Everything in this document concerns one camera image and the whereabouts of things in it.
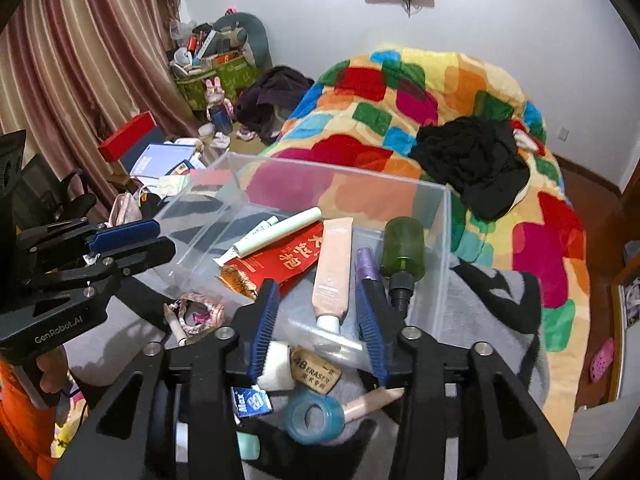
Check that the grey neck pillow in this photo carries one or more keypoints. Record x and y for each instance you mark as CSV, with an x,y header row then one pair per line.
x,y
255,44

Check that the colourful patchwork quilt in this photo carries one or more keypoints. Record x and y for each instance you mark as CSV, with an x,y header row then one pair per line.
x,y
365,113

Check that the purple black bottle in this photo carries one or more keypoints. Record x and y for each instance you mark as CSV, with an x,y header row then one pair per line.
x,y
366,266

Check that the red box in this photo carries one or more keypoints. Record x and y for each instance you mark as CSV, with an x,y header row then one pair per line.
x,y
126,137

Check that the pink cosmetic tube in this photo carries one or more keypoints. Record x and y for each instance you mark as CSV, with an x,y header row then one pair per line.
x,y
331,285

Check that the black clothes pile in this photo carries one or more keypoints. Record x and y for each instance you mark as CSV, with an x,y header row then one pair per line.
x,y
478,158

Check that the blue Max gum pack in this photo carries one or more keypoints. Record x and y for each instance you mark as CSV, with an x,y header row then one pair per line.
x,y
250,402

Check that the clear plastic storage box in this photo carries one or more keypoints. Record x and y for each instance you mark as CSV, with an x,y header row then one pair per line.
x,y
240,193

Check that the pink striped curtain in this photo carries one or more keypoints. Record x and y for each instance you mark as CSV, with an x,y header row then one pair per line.
x,y
74,71

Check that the white blue book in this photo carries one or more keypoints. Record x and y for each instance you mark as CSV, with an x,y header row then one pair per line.
x,y
157,160

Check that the gold eraser box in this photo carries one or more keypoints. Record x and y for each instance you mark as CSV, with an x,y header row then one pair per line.
x,y
317,374

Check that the dark purple clothes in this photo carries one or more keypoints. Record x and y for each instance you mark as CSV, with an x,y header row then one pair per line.
x,y
280,87

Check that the mint green bottle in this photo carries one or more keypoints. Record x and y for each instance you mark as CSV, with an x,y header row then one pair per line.
x,y
249,446

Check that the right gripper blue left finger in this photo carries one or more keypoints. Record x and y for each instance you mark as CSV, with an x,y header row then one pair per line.
x,y
254,325

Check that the green storage bag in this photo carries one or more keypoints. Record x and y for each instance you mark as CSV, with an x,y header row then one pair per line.
x,y
234,77

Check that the red tea packet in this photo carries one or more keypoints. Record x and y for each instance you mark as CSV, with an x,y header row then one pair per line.
x,y
285,261

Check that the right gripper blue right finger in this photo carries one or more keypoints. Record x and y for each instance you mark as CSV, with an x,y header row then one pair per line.
x,y
380,325

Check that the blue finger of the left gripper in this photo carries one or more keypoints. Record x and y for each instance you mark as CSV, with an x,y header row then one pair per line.
x,y
124,235
137,258

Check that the long white tube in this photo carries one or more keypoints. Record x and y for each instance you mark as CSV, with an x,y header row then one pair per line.
x,y
281,229

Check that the white bandage roll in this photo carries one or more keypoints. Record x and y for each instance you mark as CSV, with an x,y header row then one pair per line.
x,y
276,374

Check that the blue tape roll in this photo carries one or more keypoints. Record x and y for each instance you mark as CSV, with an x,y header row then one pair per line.
x,y
310,418

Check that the pink croc shoe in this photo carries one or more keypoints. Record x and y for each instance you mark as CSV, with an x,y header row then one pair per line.
x,y
602,361

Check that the pink rabbit toy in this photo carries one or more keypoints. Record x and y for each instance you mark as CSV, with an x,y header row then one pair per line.
x,y
219,110

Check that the green spray bottle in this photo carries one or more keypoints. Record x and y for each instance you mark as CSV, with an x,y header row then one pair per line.
x,y
402,260

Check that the person left hand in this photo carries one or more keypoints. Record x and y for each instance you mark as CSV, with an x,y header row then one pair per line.
x,y
54,367

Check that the beige tube red cap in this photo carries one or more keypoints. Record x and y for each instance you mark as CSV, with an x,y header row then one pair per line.
x,y
370,402

